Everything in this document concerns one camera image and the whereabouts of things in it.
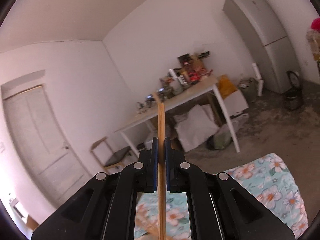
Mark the wooden chopstick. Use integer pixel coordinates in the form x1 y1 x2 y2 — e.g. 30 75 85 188
135 214 160 239
158 102 166 240

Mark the wooden chair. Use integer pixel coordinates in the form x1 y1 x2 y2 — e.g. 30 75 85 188
89 137 138 174

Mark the white sack under table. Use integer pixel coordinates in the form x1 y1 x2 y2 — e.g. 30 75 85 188
173 104 220 152

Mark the wooden chopstick on cloth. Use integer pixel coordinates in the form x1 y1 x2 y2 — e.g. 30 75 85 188
135 214 160 239

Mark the floral teal tablecloth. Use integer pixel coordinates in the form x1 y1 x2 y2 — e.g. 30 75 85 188
134 153 309 239

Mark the white door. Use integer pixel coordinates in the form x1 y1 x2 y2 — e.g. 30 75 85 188
1 70 90 206

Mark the white cardboard box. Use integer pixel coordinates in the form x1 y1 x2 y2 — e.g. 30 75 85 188
223 90 249 116

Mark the white side table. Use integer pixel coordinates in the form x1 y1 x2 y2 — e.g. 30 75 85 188
116 75 240 157

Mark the yellow plastic bag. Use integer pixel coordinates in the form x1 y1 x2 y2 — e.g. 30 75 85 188
217 75 238 99

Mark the snack clutter on table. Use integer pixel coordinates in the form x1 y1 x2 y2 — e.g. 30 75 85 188
157 51 213 100

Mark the rice cooker on floor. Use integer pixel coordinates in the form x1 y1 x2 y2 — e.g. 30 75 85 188
283 70 304 111

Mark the silver refrigerator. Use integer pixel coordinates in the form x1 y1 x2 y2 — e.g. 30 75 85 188
223 0 300 94

